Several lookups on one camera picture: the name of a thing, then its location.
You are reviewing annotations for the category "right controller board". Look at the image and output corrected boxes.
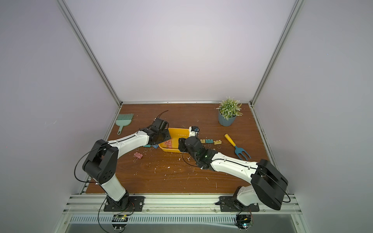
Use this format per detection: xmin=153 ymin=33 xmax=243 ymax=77
xmin=235 ymin=214 xmax=253 ymax=230

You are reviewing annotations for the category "yellow plastic storage box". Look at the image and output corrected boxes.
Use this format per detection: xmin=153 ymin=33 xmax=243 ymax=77
xmin=159 ymin=128 xmax=189 ymax=153

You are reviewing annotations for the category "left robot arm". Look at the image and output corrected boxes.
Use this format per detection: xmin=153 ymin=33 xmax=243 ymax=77
xmin=82 ymin=117 xmax=171 ymax=209

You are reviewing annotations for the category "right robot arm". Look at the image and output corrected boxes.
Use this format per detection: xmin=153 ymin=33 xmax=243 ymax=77
xmin=178 ymin=136 xmax=288 ymax=211

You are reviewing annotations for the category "aluminium front rail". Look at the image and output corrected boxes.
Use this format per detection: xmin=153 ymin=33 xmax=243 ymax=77
xmin=63 ymin=194 xmax=302 ymax=215

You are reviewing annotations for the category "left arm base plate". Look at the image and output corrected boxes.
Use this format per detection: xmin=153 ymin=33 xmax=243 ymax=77
xmin=104 ymin=195 xmax=145 ymax=212

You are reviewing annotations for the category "controller board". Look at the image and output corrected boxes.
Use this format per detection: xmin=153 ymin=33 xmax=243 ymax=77
xmin=235 ymin=214 xmax=253 ymax=230
xmin=111 ymin=214 xmax=129 ymax=232

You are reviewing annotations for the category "green plastic dustpan brush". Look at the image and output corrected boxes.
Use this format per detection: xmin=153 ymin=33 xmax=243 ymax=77
xmin=115 ymin=114 xmax=134 ymax=135

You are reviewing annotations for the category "left controller board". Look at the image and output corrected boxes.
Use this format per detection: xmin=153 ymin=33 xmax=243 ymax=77
xmin=111 ymin=214 xmax=129 ymax=232

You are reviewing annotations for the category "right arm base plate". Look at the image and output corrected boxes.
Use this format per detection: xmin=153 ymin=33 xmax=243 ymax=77
xmin=215 ymin=196 xmax=260 ymax=212

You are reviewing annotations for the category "yellow blue handled tool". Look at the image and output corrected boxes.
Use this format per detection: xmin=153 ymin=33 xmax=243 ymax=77
xmin=224 ymin=134 xmax=251 ymax=161

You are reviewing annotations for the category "pink binder clip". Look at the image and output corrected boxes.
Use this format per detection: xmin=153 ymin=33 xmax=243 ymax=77
xmin=133 ymin=152 xmax=143 ymax=163

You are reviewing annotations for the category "potted green plant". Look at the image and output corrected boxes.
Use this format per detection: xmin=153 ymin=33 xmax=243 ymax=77
xmin=216 ymin=98 xmax=243 ymax=127

